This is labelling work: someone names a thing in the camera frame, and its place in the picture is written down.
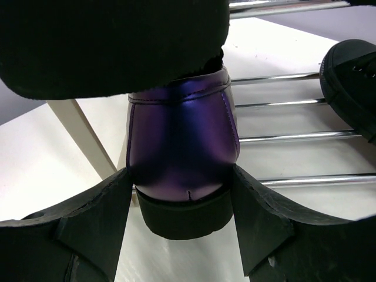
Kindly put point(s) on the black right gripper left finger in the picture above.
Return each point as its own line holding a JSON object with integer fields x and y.
{"x": 78, "y": 239}

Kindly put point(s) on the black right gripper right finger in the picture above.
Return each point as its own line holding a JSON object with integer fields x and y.
{"x": 281, "y": 240}

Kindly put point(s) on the purple loafer one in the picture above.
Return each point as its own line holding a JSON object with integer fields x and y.
{"x": 182, "y": 144}

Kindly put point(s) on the black sneaker one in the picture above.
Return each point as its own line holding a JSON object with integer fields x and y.
{"x": 347, "y": 80}

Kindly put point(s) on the cream metal shoe rack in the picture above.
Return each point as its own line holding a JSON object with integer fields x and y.
{"x": 77, "y": 125}

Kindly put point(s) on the green loafer front one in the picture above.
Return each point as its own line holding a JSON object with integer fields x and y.
{"x": 58, "y": 50}

